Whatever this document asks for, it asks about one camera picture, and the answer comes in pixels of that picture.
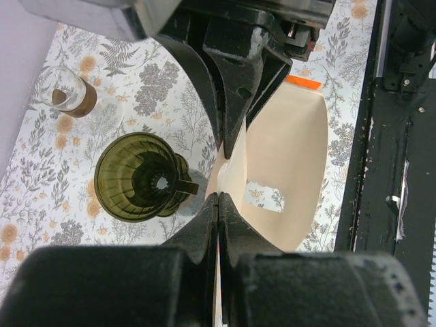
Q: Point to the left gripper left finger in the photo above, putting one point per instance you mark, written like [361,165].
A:
[171,284]

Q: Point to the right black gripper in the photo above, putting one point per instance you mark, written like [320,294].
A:
[245,54]

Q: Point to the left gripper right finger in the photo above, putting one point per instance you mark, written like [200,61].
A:
[264,286]

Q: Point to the orange coffee filter box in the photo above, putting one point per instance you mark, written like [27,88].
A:
[285,148]

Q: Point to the small glass beaker brown band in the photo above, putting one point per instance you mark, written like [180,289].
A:
[67,92]

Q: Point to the green glass coffee dripper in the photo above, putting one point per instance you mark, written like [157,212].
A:
[138,177]

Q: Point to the floral patterned table mat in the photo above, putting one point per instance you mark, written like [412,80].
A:
[47,158]

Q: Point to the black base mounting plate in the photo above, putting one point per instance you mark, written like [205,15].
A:
[389,198]

